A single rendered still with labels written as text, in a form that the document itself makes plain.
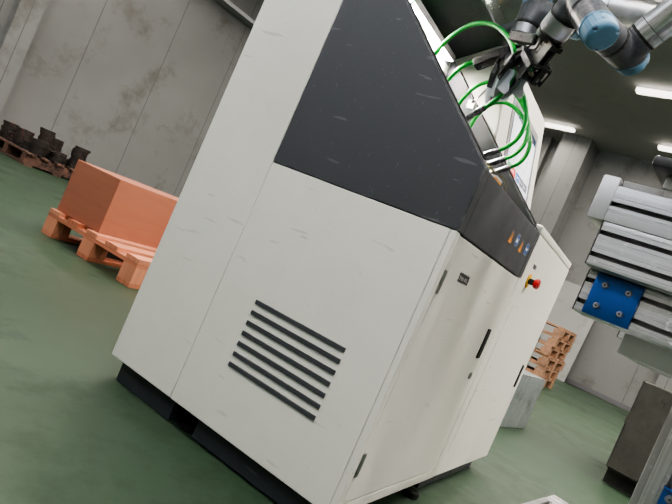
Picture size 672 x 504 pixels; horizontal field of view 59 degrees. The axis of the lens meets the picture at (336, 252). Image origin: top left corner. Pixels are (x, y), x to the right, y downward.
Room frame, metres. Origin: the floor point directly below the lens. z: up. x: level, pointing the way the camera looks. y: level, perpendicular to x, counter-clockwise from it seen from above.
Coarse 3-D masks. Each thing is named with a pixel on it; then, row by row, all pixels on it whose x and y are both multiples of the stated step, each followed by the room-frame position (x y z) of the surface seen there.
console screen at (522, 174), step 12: (516, 120) 2.28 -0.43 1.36; (516, 132) 2.31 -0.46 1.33; (516, 144) 2.33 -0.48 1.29; (516, 156) 2.35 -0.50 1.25; (528, 156) 2.52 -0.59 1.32; (516, 168) 2.37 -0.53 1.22; (528, 168) 2.54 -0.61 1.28; (516, 180) 2.39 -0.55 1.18; (528, 180) 2.57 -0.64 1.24; (528, 192) 2.60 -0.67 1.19
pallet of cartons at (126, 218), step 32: (64, 192) 3.58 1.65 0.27; (96, 192) 3.44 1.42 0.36; (128, 192) 3.44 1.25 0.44; (160, 192) 3.91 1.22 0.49; (64, 224) 3.46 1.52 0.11; (96, 224) 3.39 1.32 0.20; (128, 224) 3.53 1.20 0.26; (160, 224) 3.73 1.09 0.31; (96, 256) 3.34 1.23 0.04; (128, 256) 3.14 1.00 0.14
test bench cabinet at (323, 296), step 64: (320, 192) 1.55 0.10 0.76; (256, 256) 1.60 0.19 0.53; (320, 256) 1.51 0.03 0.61; (384, 256) 1.42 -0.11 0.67; (448, 256) 1.36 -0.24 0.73; (256, 320) 1.56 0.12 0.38; (320, 320) 1.47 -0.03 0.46; (384, 320) 1.39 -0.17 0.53; (192, 384) 1.62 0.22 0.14; (256, 384) 1.52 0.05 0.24; (320, 384) 1.43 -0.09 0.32; (384, 384) 1.36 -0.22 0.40; (256, 448) 1.48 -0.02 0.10; (320, 448) 1.40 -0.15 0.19
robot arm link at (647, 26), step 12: (648, 12) 1.34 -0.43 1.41; (660, 12) 1.31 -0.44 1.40; (636, 24) 1.35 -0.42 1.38; (648, 24) 1.32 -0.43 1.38; (660, 24) 1.31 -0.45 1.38; (636, 36) 1.34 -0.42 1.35; (648, 36) 1.33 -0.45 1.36; (660, 36) 1.32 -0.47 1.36; (624, 48) 1.34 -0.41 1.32; (636, 48) 1.35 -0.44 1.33; (648, 48) 1.35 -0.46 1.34; (612, 60) 1.37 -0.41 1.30; (624, 60) 1.37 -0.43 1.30; (636, 60) 1.37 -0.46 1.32; (648, 60) 1.39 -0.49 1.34; (624, 72) 1.40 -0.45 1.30; (636, 72) 1.40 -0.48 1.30
